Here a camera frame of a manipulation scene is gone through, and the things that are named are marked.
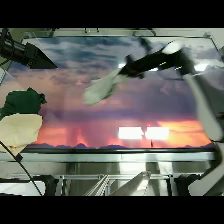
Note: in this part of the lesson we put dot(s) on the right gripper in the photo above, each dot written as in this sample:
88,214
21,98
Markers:
131,69

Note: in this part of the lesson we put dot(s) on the dark green garment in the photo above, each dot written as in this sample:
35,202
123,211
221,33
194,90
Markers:
21,101

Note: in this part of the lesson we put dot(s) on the cream garment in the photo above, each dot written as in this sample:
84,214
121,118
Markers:
20,131

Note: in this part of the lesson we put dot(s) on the grey garment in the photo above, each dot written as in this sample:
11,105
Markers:
101,88

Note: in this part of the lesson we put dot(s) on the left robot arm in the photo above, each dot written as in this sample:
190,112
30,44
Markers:
23,53

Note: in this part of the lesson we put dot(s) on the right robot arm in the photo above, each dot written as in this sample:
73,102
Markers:
203,110

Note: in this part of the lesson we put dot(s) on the silver frame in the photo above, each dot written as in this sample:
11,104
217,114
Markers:
110,166

